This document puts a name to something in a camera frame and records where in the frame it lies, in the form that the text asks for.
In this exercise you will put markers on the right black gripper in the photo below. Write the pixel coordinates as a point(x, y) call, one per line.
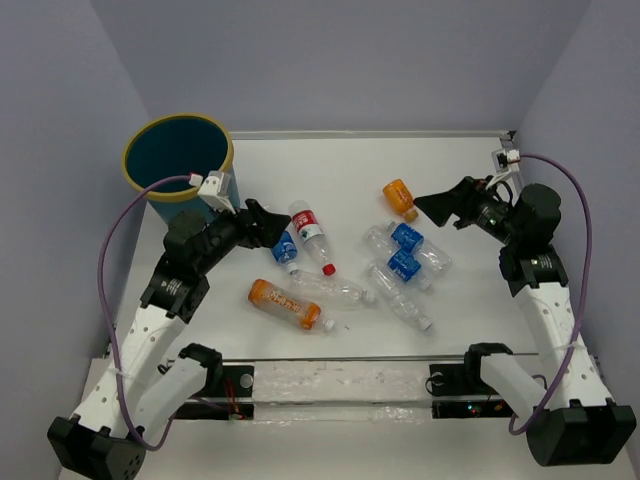
point(462, 200)

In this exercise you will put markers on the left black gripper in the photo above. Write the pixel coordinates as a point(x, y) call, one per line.
point(268, 226)

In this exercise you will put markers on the blue label bottle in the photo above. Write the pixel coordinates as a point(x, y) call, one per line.
point(285, 253)
point(409, 270)
point(388, 238)

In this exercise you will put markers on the red label clear bottle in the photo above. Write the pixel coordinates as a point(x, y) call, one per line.
point(312, 235)

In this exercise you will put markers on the small orange bottle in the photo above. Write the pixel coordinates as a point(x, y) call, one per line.
point(400, 200)

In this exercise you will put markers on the long orange bottle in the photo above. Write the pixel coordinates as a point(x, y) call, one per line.
point(277, 302)

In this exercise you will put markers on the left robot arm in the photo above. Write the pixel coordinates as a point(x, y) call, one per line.
point(131, 408)

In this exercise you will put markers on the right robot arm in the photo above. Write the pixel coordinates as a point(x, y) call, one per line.
point(570, 417)

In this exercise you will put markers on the teal bin with yellow rim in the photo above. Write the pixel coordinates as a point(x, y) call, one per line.
point(176, 145)

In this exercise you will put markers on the white foam strip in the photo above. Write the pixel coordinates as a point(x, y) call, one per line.
point(341, 391)

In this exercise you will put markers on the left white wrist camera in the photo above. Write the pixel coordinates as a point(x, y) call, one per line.
point(215, 191)

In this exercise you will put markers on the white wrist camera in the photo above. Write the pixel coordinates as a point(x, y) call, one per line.
point(506, 161)
point(215, 191)

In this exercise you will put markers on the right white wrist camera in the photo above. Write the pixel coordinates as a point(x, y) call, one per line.
point(506, 161)

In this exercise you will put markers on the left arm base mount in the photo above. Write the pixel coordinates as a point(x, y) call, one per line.
point(229, 398)

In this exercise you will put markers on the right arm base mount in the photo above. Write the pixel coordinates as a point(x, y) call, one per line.
point(454, 396)

